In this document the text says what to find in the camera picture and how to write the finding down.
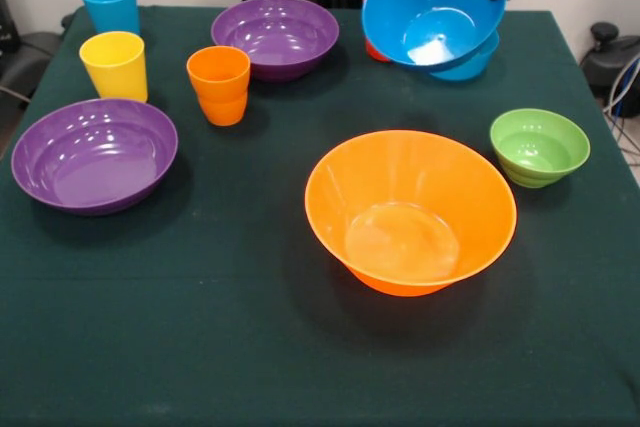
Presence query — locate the large blue bowl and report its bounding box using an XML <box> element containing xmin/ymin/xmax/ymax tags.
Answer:
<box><xmin>361</xmin><ymin>0</ymin><xmax>509</xmax><ymax>73</ymax></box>

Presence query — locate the small light blue bowl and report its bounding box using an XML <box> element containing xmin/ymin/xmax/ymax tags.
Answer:
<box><xmin>427</xmin><ymin>31</ymin><xmax>501</xmax><ymax>82</ymax></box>

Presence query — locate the black floor base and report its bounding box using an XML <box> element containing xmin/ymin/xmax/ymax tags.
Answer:
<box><xmin>579</xmin><ymin>21</ymin><xmax>640</xmax><ymax>98</ymax></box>

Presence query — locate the red cup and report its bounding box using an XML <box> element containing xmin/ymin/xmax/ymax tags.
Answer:
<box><xmin>363</xmin><ymin>0</ymin><xmax>390</xmax><ymax>64</ymax></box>

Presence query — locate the green bowl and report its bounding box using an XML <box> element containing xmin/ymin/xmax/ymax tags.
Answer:
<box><xmin>489</xmin><ymin>107</ymin><xmax>592</xmax><ymax>190</ymax></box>

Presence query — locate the purple bowl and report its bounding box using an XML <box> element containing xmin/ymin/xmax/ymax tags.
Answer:
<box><xmin>10</xmin><ymin>98</ymin><xmax>180</xmax><ymax>217</ymax></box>
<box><xmin>210</xmin><ymin>0</ymin><xmax>341</xmax><ymax>83</ymax></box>

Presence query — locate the large orange bowl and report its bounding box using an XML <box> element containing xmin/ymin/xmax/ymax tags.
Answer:
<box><xmin>304</xmin><ymin>129</ymin><xmax>518</xmax><ymax>298</ymax></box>

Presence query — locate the orange cup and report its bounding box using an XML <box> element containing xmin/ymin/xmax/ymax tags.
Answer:
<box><xmin>186</xmin><ymin>45</ymin><xmax>252</xmax><ymax>127</ymax></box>

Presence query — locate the blue cup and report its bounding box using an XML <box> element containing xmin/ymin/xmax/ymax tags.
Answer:
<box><xmin>79</xmin><ymin>0</ymin><xmax>141</xmax><ymax>37</ymax></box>

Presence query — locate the yellow cup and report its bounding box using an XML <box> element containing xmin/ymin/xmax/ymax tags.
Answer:
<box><xmin>78</xmin><ymin>31</ymin><xmax>149</xmax><ymax>104</ymax></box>

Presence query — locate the dark green tablecloth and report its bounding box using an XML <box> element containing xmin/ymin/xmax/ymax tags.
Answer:
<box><xmin>0</xmin><ymin>5</ymin><xmax>640</xmax><ymax>427</ymax></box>

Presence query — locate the bundle of cables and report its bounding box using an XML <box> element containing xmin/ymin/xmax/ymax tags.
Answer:
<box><xmin>602</xmin><ymin>54</ymin><xmax>640</xmax><ymax>168</ymax></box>

